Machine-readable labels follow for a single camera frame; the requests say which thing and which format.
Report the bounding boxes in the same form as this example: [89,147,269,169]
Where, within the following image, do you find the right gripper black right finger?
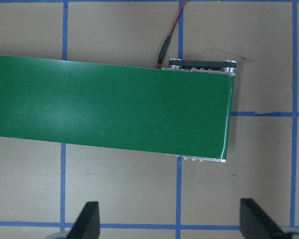
[239,198,289,239]

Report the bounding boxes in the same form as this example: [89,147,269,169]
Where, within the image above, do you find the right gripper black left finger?
[68,201,100,239]

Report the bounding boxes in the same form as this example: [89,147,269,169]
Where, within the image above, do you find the green conveyor belt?
[0,55,234,162]

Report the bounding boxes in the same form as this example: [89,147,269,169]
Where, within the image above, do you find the red black power cable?
[156,0,189,70]

